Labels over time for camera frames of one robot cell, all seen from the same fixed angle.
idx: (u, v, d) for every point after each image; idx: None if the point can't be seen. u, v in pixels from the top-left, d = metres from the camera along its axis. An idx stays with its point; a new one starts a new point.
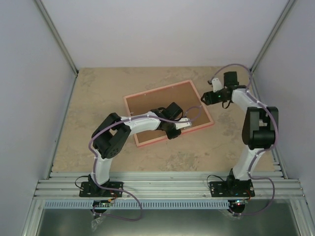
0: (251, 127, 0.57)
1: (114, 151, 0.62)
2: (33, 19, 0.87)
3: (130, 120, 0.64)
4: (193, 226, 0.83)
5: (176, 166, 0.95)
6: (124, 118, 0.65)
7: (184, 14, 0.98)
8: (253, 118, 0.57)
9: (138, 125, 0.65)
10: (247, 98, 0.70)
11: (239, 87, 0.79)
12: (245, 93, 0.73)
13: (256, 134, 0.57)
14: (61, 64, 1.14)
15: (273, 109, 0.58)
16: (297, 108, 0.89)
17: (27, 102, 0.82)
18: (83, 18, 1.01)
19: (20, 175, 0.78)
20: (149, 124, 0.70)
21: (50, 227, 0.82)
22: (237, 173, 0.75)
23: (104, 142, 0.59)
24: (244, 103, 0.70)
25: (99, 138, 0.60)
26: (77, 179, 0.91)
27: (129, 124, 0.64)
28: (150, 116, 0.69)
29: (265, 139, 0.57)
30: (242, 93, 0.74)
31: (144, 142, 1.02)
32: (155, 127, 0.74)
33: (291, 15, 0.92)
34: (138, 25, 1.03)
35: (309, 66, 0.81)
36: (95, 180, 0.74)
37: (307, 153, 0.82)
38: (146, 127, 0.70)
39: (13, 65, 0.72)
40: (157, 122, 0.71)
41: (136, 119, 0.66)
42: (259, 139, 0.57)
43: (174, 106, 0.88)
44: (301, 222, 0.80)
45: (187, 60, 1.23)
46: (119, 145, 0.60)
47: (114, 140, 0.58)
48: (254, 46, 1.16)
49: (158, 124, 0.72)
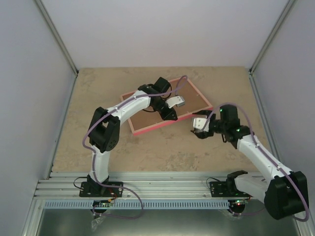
0: (280, 200, 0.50)
1: (112, 143, 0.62)
2: (34, 19, 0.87)
3: (116, 109, 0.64)
4: (193, 226, 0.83)
5: (176, 166, 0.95)
6: (110, 109, 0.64)
7: (183, 14, 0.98)
8: (280, 191, 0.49)
9: (126, 111, 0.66)
10: (262, 156, 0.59)
11: (243, 132, 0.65)
12: (256, 145, 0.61)
13: (284, 206, 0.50)
14: (61, 64, 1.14)
15: (298, 175, 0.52)
16: (297, 108, 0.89)
17: (27, 102, 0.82)
18: (83, 18, 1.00)
19: (21, 175, 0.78)
20: (138, 105, 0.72)
21: (50, 227, 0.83)
22: (240, 187, 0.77)
23: (99, 136, 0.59)
24: (259, 162, 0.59)
25: (93, 133, 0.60)
26: (77, 179, 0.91)
27: (116, 113, 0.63)
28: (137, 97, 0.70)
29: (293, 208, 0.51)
30: (252, 144, 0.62)
31: (140, 129, 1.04)
32: (147, 104, 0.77)
33: (291, 14, 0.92)
34: (138, 25, 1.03)
35: (309, 65, 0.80)
36: (95, 179, 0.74)
37: (307, 152, 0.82)
38: (136, 108, 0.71)
39: (13, 64, 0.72)
40: (146, 99, 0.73)
41: (123, 106, 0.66)
42: (287, 211, 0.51)
43: (163, 80, 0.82)
44: (301, 222, 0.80)
45: (187, 60, 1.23)
46: (115, 135, 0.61)
47: (108, 132, 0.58)
48: (254, 46, 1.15)
49: (149, 100, 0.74)
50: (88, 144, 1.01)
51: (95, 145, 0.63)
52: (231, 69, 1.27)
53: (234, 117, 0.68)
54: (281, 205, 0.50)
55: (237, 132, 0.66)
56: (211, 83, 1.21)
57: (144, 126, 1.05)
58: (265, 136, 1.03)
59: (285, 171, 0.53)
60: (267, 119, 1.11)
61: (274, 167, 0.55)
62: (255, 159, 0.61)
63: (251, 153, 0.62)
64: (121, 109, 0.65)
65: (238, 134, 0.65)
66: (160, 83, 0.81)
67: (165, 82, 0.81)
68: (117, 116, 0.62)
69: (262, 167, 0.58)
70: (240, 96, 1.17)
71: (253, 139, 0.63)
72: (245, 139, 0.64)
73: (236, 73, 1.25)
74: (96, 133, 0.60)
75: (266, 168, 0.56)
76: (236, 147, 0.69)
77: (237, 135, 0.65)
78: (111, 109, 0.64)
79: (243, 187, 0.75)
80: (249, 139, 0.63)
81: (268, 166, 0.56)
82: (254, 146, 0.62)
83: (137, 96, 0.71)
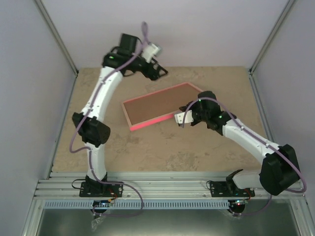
0: (277, 177, 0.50)
1: (106, 135, 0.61)
2: (33, 18, 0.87)
3: (90, 108, 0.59)
4: (193, 226, 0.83)
5: (176, 166, 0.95)
6: (85, 110, 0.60)
7: (184, 14, 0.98)
8: (274, 167, 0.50)
9: (101, 104, 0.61)
10: (247, 136, 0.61)
11: (224, 117, 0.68)
12: (241, 128, 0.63)
13: (282, 181, 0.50)
14: (61, 64, 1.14)
15: (287, 147, 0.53)
16: (297, 107, 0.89)
17: (27, 101, 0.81)
18: (83, 18, 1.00)
19: (21, 174, 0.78)
20: (112, 86, 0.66)
21: (50, 227, 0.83)
22: (239, 184, 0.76)
23: (90, 134, 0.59)
24: (247, 143, 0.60)
25: (84, 132, 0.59)
26: (74, 180, 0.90)
27: (93, 112, 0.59)
28: (105, 80, 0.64)
29: (291, 182, 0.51)
30: (237, 129, 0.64)
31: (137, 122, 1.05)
32: (121, 76, 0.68)
33: (291, 15, 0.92)
34: (138, 25, 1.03)
35: (309, 65, 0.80)
36: (95, 177, 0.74)
37: (307, 152, 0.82)
38: (110, 91, 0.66)
39: (12, 65, 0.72)
40: (116, 73, 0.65)
41: (95, 100, 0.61)
42: (286, 186, 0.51)
43: (125, 38, 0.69)
44: (301, 222, 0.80)
45: (187, 60, 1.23)
46: (103, 128, 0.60)
47: (94, 131, 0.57)
48: (254, 46, 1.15)
49: (120, 73, 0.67)
50: (76, 149, 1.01)
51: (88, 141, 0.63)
52: (230, 69, 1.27)
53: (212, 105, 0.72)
54: (279, 181, 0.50)
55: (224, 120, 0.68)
56: (211, 83, 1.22)
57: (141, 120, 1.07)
58: (264, 136, 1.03)
59: (274, 147, 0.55)
60: (267, 119, 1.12)
61: (263, 145, 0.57)
62: (243, 142, 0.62)
63: (238, 137, 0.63)
64: (95, 104, 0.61)
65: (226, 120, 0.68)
66: (124, 42, 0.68)
67: (128, 38, 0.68)
68: (94, 115, 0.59)
69: (252, 149, 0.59)
70: (240, 96, 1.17)
71: (236, 122, 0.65)
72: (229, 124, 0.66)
73: (235, 73, 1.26)
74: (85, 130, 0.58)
75: (256, 149, 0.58)
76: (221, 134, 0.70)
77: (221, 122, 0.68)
78: (86, 110, 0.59)
79: (243, 183, 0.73)
80: (234, 124, 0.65)
81: (258, 146, 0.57)
82: (239, 130, 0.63)
83: (105, 78, 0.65)
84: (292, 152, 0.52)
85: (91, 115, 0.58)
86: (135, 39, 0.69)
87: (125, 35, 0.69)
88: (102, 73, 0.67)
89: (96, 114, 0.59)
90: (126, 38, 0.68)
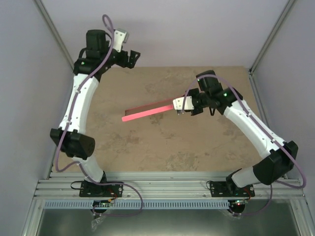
0: (274, 171, 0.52)
1: (89, 146, 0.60)
2: (33, 19, 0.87)
3: (69, 122, 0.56)
4: (193, 226, 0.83)
5: (176, 166, 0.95)
6: (63, 124, 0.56)
7: (184, 14, 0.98)
8: (275, 164, 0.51)
9: (80, 115, 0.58)
10: (254, 126, 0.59)
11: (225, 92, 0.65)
12: (248, 115, 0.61)
13: (276, 173, 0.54)
14: (61, 64, 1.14)
15: (292, 145, 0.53)
16: (297, 108, 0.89)
17: (26, 102, 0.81)
18: (83, 18, 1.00)
19: (21, 174, 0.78)
20: (89, 94, 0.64)
21: (50, 227, 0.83)
22: (238, 183, 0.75)
23: (72, 148, 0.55)
24: (252, 132, 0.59)
25: (66, 149, 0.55)
26: (74, 182, 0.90)
27: (72, 125, 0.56)
28: (79, 88, 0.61)
29: (283, 173, 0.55)
30: (244, 114, 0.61)
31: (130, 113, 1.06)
32: (97, 82, 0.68)
33: (290, 15, 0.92)
34: (138, 26, 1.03)
35: (309, 66, 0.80)
36: (92, 180, 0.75)
37: (307, 152, 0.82)
38: (88, 100, 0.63)
39: (12, 66, 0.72)
40: (90, 80, 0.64)
41: (72, 111, 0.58)
42: (278, 176, 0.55)
43: (90, 36, 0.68)
44: (301, 222, 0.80)
45: (187, 60, 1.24)
46: (86, 140, 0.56)
47: (78, 145, 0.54)
48: (254, 46, 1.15)
49: (95, 78, 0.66)
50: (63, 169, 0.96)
51: (75, 156, 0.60)
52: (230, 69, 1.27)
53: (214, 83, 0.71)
54: (274, 174, 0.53)
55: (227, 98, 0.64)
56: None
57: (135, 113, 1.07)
58: None
59: (279, 142, 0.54)
60: (267, 119, 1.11)
61: (268, 139, 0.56)
62: (248, 130, 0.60)
63: (242, 124, 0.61)
64: (73, 117, 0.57)
65: (229, 99, 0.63)
66: (90, 41, 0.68)
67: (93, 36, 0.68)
68: (74, 129, 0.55)
69: (256, 140, 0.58)
70: None
71: (242, 106, 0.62)
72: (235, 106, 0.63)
73: (235, 73, 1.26)
74: (67, 145, 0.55)
75: (261, 142, 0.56)
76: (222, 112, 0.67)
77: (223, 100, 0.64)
78: (65, 124, 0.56)
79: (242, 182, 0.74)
80: (240, 109, 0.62)
81: (263, 139, 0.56)
82: (245, 115, 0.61)
83: (79, 86, 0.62)
84: (295, 150, 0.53)
85: (71, 129, 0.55)
86: (102, 34, 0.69)
87: (89, 34, 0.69)
88: (76, 81, 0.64)
89: (77, 126, 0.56)
90: (90, 36, 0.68)
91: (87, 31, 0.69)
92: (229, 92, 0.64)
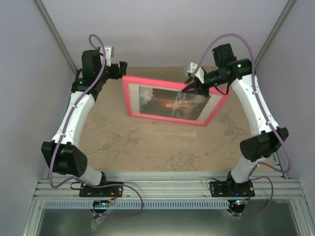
0: (258, 150, 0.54)
1: (82, 164, 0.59)
2: (34, 19, 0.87)
3: (63, 134, 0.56)
4: (193, 226, 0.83)
5: (176, 166, 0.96)
6: (57, 137, 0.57)
7: (184, 14, 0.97)
8: (262, 145, 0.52)
9: (75, 129, 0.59)
10: (254, 104, 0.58)
11: (241, 62, 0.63)
12: (254, 92, 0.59)
13: (260, 153, 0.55)
14: (61, 64, 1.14)
15: (283, 133, 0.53)
16: (297, 108, 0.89)
17: (26, 102, 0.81)
18: (83, 20, 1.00)
19: (20, 175, 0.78)
20: (84, 109, 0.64)
21: (50, 227, 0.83)
22: (237, 178, 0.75)
23: (64, 166, 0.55)
24: (250, 110, 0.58)
25: (57, 167, 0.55)
26: (72, 184, 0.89)
27: (66, 137, 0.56)
28: (76, 103, 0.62)
29: (267, 153, 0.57)
30: (250, 91, 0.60)
31: (132, 86, 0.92)
32: (93, 101, 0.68)
33: (291, 15, 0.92)
34: (138, 26, 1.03)
35: (310, 66, 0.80)
36: (90, 184, 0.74)
37: (307, 152, 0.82)
38: (83, 115, 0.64)
39: (12, 66, 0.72)
40: (86, 97, 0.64)
41: (67, 125, 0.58)
42: (261, 155, 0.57)
43: (85, 58, 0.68)
44: (301, 222, 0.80)
45: (187, 60, 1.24)
46: (79, 158, 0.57)
47: (71, 162, 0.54)
48: (254, 46, 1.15)
49: (91, 96, 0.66)
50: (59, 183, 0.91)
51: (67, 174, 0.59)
52: None
53: (228, 54, 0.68)
54: (258, 153, 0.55)
55: (239, 69, 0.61)
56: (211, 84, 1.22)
57: (139, 96, 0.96)
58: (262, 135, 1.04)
59: (273, 126, 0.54)
60: None
61: (265, 122, 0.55)
62: (248, 106, 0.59)
63: (245, 101, 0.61)
64: (68, 130, 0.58)
65: (241, 71, 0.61)
66: (84, 63, 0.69)
67: (87, 57, 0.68)
68: (68, 141, 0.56)
69: (252, 120, 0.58)
70: None
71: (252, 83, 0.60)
72: (245, 79, 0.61)
73: None
74: (59, 163, 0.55)
75: (256, 122, 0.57)
76: (235, 81, 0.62)
77: (237, 69, 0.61)
78: (58, 137, 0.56)
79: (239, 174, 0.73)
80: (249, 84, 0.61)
81: (258, 120, 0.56)
82: (251, 92, 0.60)
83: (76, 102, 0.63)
84: (284, 136, 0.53)
85: (65, 142, 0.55)
86: (96, 54, 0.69)
87: (83, 56, 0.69)
88: (72, 98, 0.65)
89: (71, 139, 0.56)
90: (85, 58, 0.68)
91: (82, 54, 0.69)
92: (242, 63, 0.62)
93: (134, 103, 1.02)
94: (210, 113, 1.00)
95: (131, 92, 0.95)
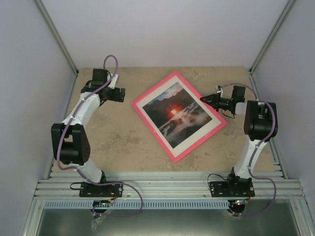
0: (252, 116, 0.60)
1: (86, 152, 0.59)
2: (34, 19, 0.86)
3: (73, 117, 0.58)
4: (193, 227, 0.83)
5: (176, 166, 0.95)
6: (66, 121, 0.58)
7: (184, 14, 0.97)
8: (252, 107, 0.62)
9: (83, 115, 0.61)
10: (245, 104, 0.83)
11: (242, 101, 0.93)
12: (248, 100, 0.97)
13: (257, 123, 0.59)
14: (61, 64, 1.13)
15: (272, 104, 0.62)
16: (297, 107, 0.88)
17: (25, 102, 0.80)
18: (83, 19, 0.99)
19: (20, 175, 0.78)
20: (92, 104, 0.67)
21: (50, 227, 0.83)
22: (237, 170, 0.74)
23: (70, 151, 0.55)
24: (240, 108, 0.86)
25: (62, 154, 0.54)
26: (72, 184, 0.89)
27: (75, 121, 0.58)
28: (85, 98, 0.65)
29: (265, 128, 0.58)
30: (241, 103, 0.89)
31: (171, 81, 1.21)
32: (98, 103, 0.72)
33: (291, 14, 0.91)
34: (139, 25, 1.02)
35: (310, 66, 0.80)
36: (91, 182, 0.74)
37: (307, 153, 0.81)
38: (90, 109, 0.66)
39: (12, 65, 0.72)
40: (94, 96, 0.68)
41: (77, 110, 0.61)
42: (259, 128, 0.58)
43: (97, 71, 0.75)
44: (301, 222, 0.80)
45: (187, 59, 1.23)
46: (85, 143, 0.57)
47: (78, 143, 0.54)
48: (255, 46, 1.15)
49: (97, 97, 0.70)
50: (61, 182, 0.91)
51: (71, 163, 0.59)
52: (231, 69, 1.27)
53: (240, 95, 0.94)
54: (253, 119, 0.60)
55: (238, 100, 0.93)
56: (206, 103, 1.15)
57: (166, 90, 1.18)
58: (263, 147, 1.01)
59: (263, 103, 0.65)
60: None
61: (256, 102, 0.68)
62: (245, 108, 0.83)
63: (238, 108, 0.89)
64: (77, 115, 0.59)
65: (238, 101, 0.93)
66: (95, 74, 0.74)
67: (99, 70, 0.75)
68: (78, 123, 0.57)
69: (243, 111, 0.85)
70: None
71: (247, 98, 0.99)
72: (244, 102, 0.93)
73: (235, 73, 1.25)
74: (65, 149, 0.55)
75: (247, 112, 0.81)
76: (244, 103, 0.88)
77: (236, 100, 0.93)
78: (68, 120, 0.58)
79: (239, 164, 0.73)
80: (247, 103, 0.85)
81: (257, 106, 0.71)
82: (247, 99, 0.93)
83: (85, 97, 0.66)
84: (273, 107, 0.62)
85: (74, 124, 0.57)
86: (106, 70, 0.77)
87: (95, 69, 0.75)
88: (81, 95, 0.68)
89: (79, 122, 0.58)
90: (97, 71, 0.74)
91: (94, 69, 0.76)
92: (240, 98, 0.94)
93: (149, 97, 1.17)
94: (197, 140, 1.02)
95: (163, 86, 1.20)
